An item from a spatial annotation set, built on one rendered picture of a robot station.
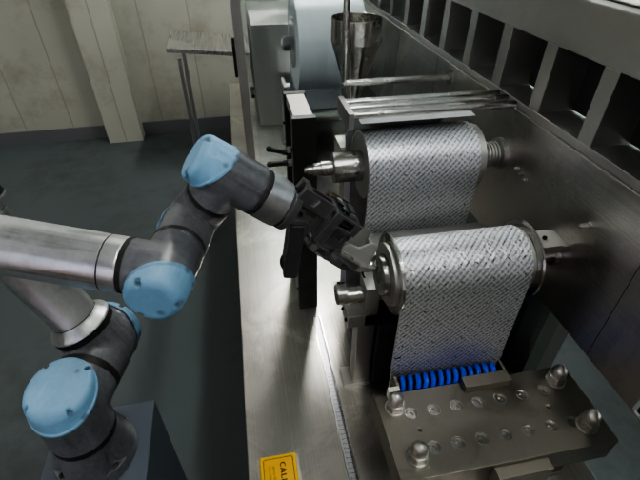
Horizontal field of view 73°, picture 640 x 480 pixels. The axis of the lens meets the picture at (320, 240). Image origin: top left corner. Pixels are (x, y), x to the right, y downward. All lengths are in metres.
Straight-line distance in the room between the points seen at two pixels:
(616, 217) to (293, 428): 0.71
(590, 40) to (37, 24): 4.16
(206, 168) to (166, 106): 3.94
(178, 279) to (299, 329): 0.64
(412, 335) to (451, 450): 0.20
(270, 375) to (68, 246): 0.61
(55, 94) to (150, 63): 0.88
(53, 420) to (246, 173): 0.52
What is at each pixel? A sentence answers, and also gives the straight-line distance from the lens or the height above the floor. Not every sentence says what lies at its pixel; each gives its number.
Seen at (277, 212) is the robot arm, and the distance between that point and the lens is 0.63.
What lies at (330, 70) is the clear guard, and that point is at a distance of 1.62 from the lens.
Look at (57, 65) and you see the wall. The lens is 4.59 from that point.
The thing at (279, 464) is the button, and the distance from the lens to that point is 0.94.
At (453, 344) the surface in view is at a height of 1.10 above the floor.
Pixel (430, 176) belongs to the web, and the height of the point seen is 1.34.
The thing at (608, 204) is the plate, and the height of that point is 1.40.
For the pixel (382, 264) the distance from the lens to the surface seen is 0.76.
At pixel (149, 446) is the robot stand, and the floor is 0.90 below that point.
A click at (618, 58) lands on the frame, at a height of 1.59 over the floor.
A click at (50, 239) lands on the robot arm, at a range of 0.62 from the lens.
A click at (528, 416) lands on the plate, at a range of 0.94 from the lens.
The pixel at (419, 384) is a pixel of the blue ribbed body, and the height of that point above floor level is 1.04.
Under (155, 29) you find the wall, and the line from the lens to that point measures 4.34.
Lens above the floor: 1.78
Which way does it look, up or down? 38 degrees down
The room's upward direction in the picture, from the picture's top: straight up
